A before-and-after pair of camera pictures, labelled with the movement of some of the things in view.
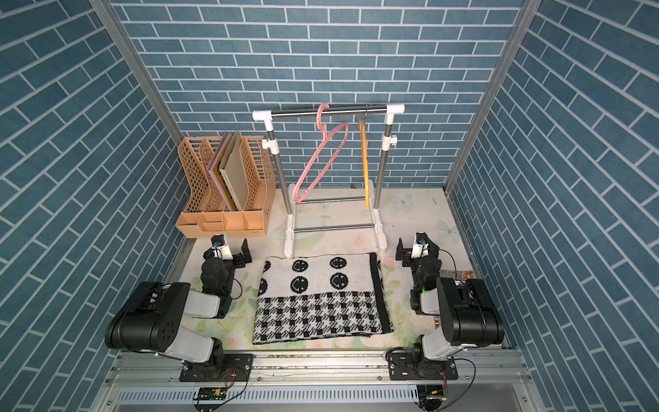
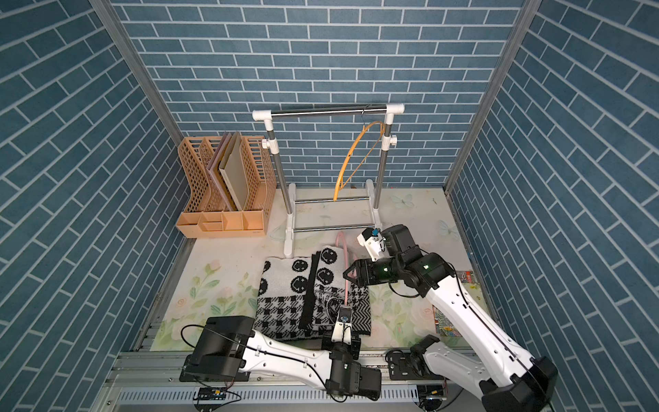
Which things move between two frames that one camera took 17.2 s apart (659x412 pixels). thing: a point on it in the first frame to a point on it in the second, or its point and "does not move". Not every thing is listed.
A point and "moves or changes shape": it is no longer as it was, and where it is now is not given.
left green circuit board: [212, 393] does not move
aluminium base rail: [317, 382] does not move
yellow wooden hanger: [366, 181] to [339, 178]
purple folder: [214, 169] does not move
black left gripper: [246, 258] to [356, 348]
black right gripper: [406, 254] to [361, 275]
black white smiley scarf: [320, 295] moves or changes shape
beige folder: [232, 171] does not move
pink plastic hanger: [328, 160] to [347, 266]
